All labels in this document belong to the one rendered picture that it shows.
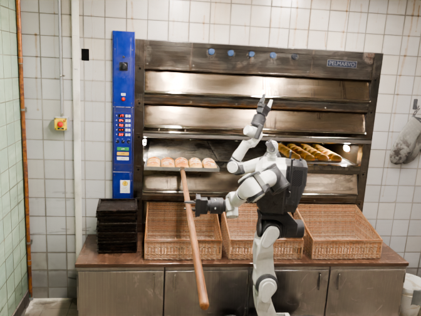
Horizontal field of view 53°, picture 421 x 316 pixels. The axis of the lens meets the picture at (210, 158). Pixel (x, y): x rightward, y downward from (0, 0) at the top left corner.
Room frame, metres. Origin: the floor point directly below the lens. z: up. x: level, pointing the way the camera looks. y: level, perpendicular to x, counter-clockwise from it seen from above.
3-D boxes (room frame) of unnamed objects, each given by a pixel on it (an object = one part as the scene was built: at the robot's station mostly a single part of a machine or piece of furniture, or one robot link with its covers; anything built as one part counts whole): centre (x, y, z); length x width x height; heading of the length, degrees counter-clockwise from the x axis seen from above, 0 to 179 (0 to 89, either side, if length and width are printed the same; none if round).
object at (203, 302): (2.06, 0.09, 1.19); 1.71 x 0.03 x 0.03; 7
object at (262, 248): (2.48, -0.38, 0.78); 0.18 x 0.15 x 0.47; 6
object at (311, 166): (3.38, -0.36, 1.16); 1.80 x 0.06 x 0.04; 97
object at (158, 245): (3.02, 0.18, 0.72); 0.56 x 0.49 x 0.28; 97
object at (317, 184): (3.36, -0.36, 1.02); 1.79 x 0.11 x 0.19; 97
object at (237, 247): (3.10, -0.41, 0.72); 0.56 x 0.49 x 0.28; 97
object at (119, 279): (3.06, -0.29, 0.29); 2.42 x 0.56 x 0.58; 97
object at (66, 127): (3.14, 1.12, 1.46); 0.10 x 0.07 x 0.10; 97
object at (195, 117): (3.36, -0.36, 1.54); 1.79 x 0.11 x 0.19; 97
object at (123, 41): (4.15, 0.79, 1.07); 1.93 x 0.16 x 2.15; 7
